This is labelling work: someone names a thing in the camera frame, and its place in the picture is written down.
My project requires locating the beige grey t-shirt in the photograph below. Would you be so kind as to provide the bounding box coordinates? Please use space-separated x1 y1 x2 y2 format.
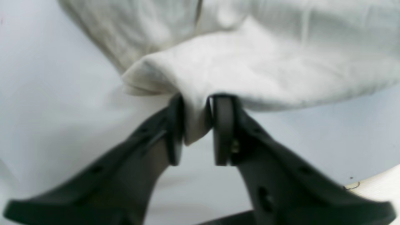
59 0 400 145

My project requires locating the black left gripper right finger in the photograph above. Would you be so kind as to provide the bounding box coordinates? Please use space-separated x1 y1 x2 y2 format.
209 94 396 225

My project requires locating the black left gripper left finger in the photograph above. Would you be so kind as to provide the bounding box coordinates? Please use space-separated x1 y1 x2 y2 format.
3 94 184 225

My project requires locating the black box under table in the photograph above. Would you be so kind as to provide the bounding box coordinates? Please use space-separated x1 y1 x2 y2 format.
198 210 257 225

